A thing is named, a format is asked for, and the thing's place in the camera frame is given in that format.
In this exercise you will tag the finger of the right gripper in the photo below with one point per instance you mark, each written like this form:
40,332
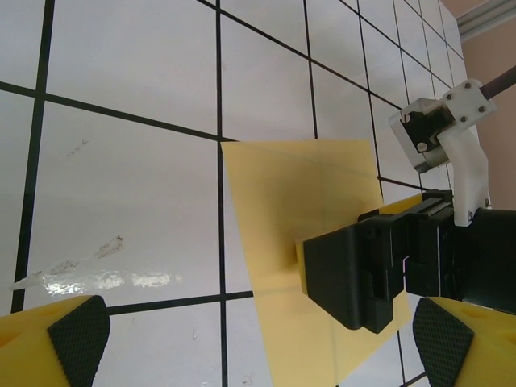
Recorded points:
338,274
403,207

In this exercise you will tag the aluminium table side rail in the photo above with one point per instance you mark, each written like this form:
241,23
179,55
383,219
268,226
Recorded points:
488,24

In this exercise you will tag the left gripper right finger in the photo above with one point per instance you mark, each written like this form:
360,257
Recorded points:
475,346

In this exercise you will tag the clear tape patch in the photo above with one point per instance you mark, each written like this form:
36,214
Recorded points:
105,280

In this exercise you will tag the yellow cloth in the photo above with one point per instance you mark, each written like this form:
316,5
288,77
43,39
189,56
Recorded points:
282,201

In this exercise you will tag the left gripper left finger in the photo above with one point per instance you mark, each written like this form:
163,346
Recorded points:
36,346

